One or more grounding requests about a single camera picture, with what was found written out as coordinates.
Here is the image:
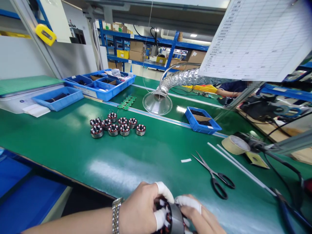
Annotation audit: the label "person's left hand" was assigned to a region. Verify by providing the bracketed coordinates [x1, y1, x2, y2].
[119, 181, 175, 234]

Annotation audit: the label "person's right hand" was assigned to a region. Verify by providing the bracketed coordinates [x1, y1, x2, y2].
[174, 194, 228, 234]

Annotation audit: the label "single wound motor stator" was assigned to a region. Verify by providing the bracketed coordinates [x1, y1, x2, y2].
[153, 198, 193, 234]

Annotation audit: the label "long white rod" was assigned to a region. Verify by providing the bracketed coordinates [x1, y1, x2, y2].
[216, 144, 277, 197]
[207, 142, 272, 194]

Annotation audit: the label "masking tape roll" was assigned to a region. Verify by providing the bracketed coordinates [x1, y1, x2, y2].
[221, 135, 251, 156]

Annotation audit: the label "yellow sponge holder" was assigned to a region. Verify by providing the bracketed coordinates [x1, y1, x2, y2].
[244, 151, 270, 170]

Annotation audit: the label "small blue bin black parts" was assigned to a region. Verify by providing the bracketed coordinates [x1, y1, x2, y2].
[184, 106, 223, 135]

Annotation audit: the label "black soldering iron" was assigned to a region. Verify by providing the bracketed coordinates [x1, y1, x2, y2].
[248, 140, 305, 182]

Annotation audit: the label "clear fume extractor hood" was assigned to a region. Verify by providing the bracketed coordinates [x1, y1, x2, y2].
[142, 88, 173, 116]

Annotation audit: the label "cluster of motor stators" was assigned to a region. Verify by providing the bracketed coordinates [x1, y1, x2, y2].
[89, 111, 147, 139]

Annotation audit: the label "yellow bin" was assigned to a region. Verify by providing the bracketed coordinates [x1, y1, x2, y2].
[181, 84, 219, 95]

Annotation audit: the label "pile of green round boards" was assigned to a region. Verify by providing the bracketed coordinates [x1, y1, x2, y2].
[117, 95, 137, 111]

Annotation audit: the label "black soldering station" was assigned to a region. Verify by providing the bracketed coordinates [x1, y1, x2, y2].
[240, 94, 303, 122]

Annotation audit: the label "blue divided parts tray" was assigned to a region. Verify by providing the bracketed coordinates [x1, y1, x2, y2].
[62, 69, 137, 102]

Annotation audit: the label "blue shelving rack with cartons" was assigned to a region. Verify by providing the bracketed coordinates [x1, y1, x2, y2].
[98, 19, 211, 73]

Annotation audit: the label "blue seat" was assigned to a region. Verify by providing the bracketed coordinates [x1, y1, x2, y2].
[0, 147, 69, 234]

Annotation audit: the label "shallow blue bin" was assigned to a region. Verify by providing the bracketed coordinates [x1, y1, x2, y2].
[31, 86, 85, 112]

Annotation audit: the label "white label paper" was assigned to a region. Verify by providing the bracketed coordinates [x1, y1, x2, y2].
[22, 104, 51, 118]

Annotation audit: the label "hanging printed table sheet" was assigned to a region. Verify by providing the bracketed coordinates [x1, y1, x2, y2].
[198, 0, 312, 83]

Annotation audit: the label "green ridged mat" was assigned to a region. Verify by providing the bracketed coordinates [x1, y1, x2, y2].
[0, 75, 65, 96]

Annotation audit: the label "white flat box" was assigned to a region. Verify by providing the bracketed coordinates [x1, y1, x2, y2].
[0, 82, 65, 114]

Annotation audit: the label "yellow tape measure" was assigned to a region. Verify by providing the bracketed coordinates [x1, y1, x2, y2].
[34, 23, 57, 47]

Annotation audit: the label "black handled scissors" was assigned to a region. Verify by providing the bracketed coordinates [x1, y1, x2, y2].
[191, 150, 236, 200]

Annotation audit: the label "blue handled pliers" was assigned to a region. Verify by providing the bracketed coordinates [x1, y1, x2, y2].
[270, 187, 312, 234]

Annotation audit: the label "flexible aluminium duct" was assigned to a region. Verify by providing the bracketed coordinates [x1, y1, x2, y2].
[158, 68, 242, 95]

